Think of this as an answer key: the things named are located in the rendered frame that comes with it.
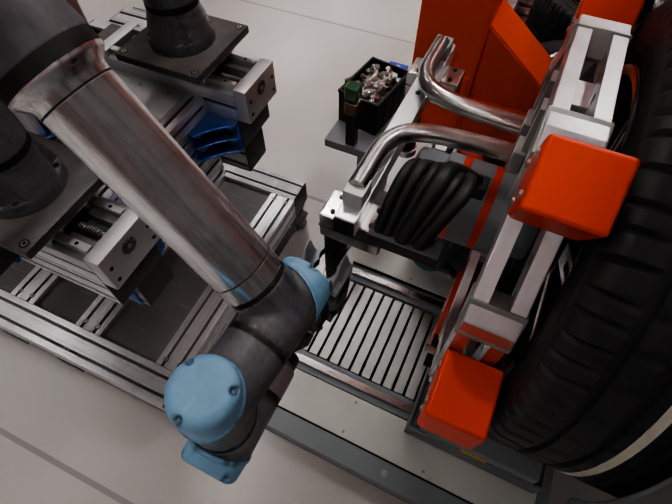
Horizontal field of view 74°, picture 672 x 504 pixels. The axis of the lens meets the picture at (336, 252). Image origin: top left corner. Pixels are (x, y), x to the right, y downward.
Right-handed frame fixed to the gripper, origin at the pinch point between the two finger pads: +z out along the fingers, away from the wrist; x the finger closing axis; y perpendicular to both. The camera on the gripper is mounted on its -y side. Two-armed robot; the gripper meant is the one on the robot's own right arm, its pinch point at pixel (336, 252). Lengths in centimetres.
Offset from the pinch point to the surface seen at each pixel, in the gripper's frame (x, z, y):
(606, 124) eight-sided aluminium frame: -26.0, 8.3, 29.1
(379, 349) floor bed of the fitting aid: -7, 18, -77
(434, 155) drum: -8.6, 18.4, 8.3
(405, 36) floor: 49, 192, -83
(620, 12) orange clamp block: -26, 36, 26
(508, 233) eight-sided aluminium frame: -21.3, -2.3, 21.0
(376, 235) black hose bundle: -7.6, -4.5, 15.0
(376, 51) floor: 58, 173, -83
